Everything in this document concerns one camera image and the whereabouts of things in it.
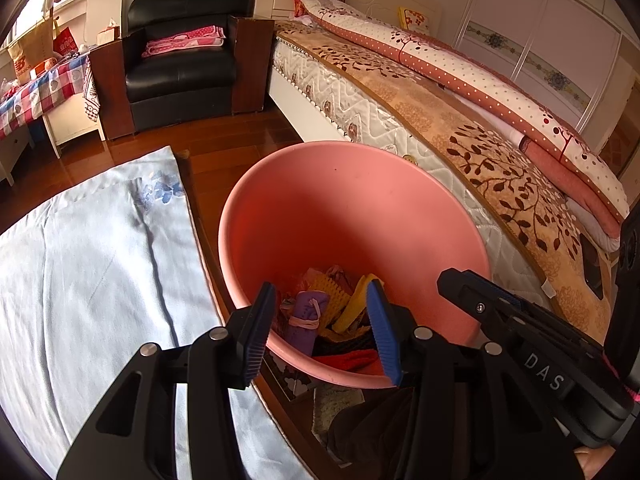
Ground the yellow plastic bag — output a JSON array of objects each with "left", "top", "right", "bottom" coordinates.
[{"left": 332, "top": 273, "right": 378, "bottom": 334}]

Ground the yellow foam net sleeve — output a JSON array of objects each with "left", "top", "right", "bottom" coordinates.
[{"left": 298, "top": 268, "right": 350, "bottom": 330}]

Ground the person's right hand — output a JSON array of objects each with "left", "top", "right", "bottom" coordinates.
[{"left": 574, "top": 444, "right": 615, "bottom": 470}]

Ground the light blue table cloth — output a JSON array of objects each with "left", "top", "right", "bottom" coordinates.
[{"left": 1, "top": 148, "right": 308, "bottom": 479}]

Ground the rolled white red quilt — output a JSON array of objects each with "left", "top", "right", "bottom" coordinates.
[{"left": 298, "top": 0, "right": 629, "bottom": 250}]

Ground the pink plastic bin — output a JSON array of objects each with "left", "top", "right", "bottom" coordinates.
[{"left": 218, "top": 142, "right": 490, "bottom": 387}]

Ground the white desk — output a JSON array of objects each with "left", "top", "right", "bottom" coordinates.
[{"left": 0, "top": 93, "right": 106, "bottom": 186}]

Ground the black leather armchair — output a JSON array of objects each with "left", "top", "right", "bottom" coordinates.
[{"left": 89, "top": 0, "right": 274, "bottom": 140}]

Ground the bed with patterned cover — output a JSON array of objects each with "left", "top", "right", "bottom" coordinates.
[{"left": 255, "top": 0, "right": 614, "bottom": 340}]

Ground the white wardrobe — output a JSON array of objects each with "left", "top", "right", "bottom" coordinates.
[{"left": 454, "top": 0, "right": 639, "bottom": 152}]

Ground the checkered table cloth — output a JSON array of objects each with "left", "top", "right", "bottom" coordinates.
[{"left": 1, "top": 52, "right": 94, "bottom": 139}]

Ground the red gift bag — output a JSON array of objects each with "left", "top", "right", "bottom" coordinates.
[{"left": 52, "top": 27, "right": 78, "bottom": 56}]

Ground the yellow small cushion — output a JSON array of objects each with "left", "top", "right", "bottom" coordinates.
[{"left": 398, "top": 6, "right": 431, "bottom": 36}]

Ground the brown paper shopping bag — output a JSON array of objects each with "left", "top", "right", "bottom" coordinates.
[{"left": 8, "top": 18, "right": 56, "bottom": 84}]

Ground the tissue box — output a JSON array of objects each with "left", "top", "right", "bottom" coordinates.
[{"left": 96, "top": 18, "right": 120, "bottom": 46}]

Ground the pink folded blanket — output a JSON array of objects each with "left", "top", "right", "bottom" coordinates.
[{"left": 142, "top": 25, "right": 226, "bottom": 58}]

